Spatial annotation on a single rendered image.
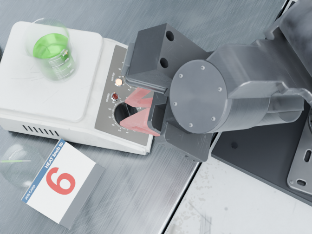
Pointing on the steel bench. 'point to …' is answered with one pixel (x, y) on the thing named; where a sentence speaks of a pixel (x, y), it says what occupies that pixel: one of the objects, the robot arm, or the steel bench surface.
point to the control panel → (113, 126)
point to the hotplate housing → (64, 126)
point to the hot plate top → (87, 63)
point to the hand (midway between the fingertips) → (131, 113)
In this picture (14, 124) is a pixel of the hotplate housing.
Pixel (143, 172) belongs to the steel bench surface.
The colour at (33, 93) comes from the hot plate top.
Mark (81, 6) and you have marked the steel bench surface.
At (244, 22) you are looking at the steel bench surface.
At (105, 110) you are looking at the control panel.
